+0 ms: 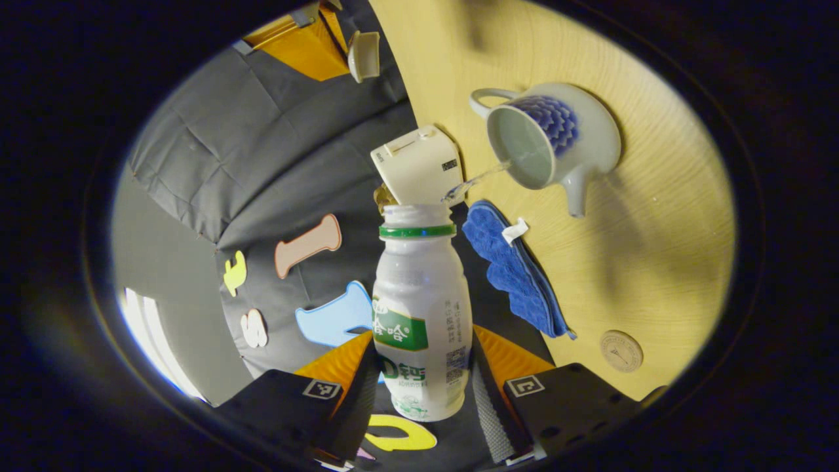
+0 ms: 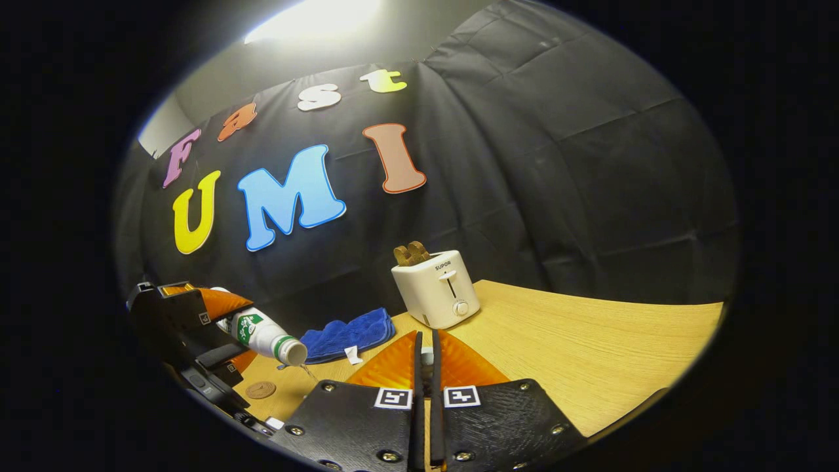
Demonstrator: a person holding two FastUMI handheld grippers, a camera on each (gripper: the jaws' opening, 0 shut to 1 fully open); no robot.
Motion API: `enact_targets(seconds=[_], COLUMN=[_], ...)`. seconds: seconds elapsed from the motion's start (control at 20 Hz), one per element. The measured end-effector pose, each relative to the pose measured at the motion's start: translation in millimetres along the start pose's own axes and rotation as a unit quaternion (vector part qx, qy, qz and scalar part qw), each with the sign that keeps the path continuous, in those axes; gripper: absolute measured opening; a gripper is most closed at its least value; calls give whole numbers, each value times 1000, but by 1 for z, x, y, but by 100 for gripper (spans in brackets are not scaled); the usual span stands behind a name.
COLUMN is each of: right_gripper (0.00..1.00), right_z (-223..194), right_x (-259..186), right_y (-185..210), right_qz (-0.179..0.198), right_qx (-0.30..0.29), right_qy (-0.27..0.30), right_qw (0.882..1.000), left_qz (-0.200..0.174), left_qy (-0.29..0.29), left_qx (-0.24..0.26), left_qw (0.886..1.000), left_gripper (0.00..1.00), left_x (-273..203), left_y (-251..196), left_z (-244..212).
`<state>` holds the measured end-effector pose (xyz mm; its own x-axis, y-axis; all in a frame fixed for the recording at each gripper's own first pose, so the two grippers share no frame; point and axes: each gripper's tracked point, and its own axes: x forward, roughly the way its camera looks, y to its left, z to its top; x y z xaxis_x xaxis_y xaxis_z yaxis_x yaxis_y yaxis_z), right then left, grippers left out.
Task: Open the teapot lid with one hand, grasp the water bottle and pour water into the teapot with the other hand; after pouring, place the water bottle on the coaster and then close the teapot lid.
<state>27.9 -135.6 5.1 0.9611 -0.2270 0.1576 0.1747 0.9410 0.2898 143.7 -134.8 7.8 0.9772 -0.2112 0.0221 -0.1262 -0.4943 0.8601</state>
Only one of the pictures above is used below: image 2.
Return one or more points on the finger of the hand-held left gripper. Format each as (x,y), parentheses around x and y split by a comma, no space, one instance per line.
(170,314)
(219,360)

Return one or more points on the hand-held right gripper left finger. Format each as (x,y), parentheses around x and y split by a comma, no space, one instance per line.
(417,406)

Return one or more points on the clear plastic water bottle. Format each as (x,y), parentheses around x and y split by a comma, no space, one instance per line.
(259,331)

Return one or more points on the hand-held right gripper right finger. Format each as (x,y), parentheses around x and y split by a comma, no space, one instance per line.
(436,406)

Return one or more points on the round brown coaster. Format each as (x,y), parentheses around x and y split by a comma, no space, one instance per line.
(261,390)

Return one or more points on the black backdrop cloth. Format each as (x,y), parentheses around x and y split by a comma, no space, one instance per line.
(557,164)

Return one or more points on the white toaster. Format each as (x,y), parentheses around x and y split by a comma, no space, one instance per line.
(432,292)

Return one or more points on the blue folded cloth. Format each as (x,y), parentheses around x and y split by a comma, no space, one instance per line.
(347,334)

